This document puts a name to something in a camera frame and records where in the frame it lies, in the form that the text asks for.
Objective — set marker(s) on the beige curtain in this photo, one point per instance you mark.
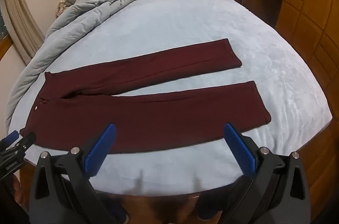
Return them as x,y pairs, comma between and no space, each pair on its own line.
22,25

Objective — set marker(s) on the maroon pants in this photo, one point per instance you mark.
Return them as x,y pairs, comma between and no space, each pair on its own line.
148,112

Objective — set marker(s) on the bed with light blue sheet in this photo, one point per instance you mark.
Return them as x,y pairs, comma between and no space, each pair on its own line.
201,36

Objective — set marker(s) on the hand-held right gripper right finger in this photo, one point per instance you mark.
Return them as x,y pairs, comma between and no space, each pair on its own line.
239,150

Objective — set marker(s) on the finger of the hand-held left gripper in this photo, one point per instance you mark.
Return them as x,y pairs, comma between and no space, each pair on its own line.
12,137
26,141

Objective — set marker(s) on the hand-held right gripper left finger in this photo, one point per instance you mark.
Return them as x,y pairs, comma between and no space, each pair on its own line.
100,150

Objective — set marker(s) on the patterned cloth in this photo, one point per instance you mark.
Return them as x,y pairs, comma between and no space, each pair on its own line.
60,7

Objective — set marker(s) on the grey duvet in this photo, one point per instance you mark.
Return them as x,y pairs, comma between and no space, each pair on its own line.
90,17

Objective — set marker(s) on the wooden framed window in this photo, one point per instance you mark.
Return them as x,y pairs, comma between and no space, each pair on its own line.
4,38

